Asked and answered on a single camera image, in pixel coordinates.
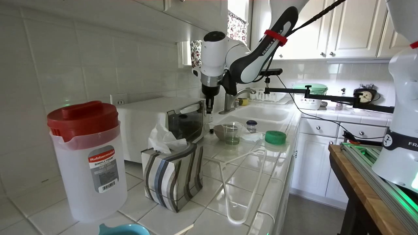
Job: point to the blue bowl rim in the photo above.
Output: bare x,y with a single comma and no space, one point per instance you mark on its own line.
123,230

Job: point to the striped fabric tissue box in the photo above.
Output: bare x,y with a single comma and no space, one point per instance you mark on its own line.
172,169

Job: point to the wooden table with rail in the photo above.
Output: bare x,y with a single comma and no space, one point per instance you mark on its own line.
376,207

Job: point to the chrome kitchen faucet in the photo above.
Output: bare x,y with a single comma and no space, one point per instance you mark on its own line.
232,103

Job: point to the small white toaster oven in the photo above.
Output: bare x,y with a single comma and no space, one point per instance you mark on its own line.
182,117

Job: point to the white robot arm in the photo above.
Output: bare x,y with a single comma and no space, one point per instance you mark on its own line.
225,62

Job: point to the white cabinets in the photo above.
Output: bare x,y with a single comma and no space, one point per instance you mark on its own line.
356,29
313,176

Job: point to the white sink basin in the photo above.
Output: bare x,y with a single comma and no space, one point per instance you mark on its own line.
266,117

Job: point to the clear pitcher with red lid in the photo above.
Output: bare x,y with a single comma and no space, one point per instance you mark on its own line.
87,142

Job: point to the small dark-lidded jar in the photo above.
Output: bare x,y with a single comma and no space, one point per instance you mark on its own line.
252,126

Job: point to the floral window curtain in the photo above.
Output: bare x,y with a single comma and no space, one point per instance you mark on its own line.
237,29

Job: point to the white lower cabinets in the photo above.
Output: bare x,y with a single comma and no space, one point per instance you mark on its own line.
313,176

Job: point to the white upper cabinets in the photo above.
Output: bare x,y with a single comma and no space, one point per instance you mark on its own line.
356,29

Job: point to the green lidded container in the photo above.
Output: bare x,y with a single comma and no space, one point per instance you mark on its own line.
318,89

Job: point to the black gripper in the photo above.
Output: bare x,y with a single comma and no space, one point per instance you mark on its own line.
210,93

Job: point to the green plastic lid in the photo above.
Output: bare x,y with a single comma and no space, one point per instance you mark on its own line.
275,138

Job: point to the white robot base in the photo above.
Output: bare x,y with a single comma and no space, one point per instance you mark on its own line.
399,157

